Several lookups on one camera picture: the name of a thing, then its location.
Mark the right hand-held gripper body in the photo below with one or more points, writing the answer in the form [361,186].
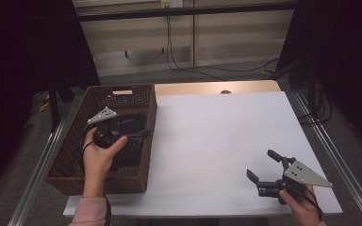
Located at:
[301,174]

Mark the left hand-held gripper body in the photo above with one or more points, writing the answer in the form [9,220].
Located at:
[103,115]

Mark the black cloth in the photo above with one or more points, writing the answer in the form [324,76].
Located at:
[135,122]

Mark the brown wicker basket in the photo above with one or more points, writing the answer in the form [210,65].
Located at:
[75,150]

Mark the person's right hand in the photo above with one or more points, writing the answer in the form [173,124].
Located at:
[303,205]

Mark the person's left hand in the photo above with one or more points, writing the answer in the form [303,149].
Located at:
[99,163]

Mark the black metal stand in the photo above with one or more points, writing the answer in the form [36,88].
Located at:
[54,106]

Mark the white table board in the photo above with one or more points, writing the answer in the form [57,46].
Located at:
[201,141]

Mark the dark round table grommet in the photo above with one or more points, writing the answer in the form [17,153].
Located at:
[225,92]

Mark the black curtain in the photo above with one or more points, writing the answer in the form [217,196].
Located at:
[19,62]
[352,56]

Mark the black horizontal bar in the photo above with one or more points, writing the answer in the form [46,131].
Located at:
[185,12]

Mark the aluminium rail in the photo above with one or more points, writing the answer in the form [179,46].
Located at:
[36,175]
[339,157]

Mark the white wall socket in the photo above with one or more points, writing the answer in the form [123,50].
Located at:
[171,3]

